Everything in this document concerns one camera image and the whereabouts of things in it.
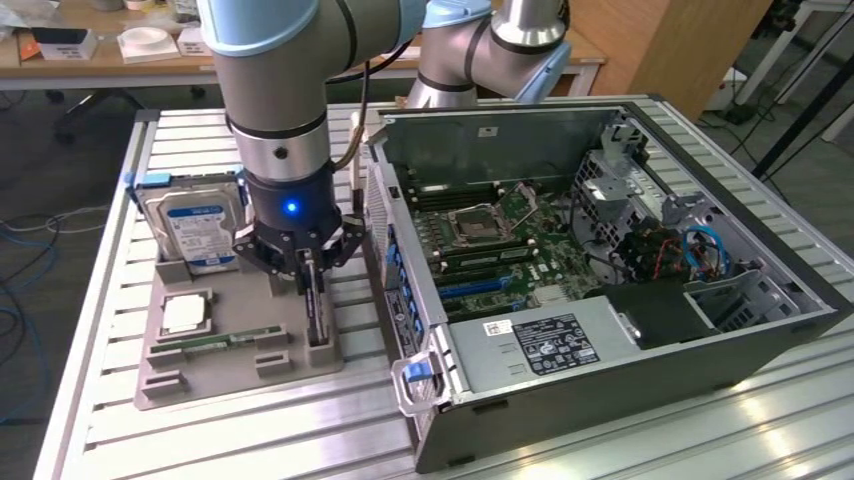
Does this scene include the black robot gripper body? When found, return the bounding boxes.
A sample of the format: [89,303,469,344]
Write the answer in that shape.
[243,166,349,275]

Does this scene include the graphics card with black fan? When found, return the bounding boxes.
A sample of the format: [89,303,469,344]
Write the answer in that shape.
[300,245,333,349]

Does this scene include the hard disk in blue caddy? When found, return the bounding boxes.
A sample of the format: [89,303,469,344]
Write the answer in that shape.
[123,169,249,277]

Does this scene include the grey parts rack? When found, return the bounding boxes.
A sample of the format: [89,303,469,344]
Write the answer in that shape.
[132,199,347,413]

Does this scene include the RAM stick with white label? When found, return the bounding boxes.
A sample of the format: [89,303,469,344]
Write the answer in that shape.
[404,181,503,198]

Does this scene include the silver CPU chip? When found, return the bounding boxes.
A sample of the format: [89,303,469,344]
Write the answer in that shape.
[160,295,211,336]

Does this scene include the CPU socket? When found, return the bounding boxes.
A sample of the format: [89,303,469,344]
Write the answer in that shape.
[445,202,512,242]

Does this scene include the black RAM stick in slot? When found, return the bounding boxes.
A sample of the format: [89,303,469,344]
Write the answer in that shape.
[432,238,539,274]

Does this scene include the green RAM stick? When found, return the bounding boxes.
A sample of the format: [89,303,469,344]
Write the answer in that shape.
[151,324,284,356]

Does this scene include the blue expansion slot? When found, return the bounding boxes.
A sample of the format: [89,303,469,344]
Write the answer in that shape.
[435,276,510,302]

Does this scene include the metal socket cover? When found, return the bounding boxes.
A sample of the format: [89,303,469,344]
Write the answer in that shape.
[492,182,550,234]

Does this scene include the green motherboard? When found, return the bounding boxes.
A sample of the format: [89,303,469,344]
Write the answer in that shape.
[392,164,602,324]

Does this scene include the grey power supply unit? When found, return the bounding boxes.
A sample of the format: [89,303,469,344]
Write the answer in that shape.
[444,294,642,396]

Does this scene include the plain white box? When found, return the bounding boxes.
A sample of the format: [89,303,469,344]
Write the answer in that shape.
[175,25,216,58]

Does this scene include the black chair base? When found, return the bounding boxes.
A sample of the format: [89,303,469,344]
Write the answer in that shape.
[45,89,145,146]

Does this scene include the white round container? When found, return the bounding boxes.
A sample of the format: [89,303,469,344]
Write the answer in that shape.
[116,27,184,65]

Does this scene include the perforated metal drive cage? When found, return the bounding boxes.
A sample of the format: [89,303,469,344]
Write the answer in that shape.
[571,147,663,242]

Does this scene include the wooden desk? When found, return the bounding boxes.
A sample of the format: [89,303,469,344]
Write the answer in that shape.
[0,0,610,94]

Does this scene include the white box with black top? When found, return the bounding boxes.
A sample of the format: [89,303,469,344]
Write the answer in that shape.
[30,26,100,62]

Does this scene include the open black PC case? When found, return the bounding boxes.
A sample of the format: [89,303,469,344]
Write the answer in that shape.
[347,93,854,475]

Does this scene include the clear plastic bag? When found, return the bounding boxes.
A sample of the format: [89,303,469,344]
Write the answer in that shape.
[0,0,63,42]

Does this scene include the grey metal disk bay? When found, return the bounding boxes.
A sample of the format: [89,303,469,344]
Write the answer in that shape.
[683,268,802,334]

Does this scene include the wooden cabinet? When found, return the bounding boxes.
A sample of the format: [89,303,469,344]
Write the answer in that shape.
[566,0,776,122]

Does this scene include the black slanted stand pole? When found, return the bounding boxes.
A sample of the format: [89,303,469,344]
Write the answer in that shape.
[751,18,854,179]

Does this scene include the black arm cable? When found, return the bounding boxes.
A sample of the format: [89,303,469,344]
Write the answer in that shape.
[324,37,419,174]

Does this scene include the white floor cable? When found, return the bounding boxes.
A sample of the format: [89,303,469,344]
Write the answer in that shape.
[0,202,109,237]

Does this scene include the black and red wire bundle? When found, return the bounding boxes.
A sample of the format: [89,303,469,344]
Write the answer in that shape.
[624,223,690,282]

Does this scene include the blue wire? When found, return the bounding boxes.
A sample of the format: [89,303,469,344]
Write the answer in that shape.
[679,224,735,281]

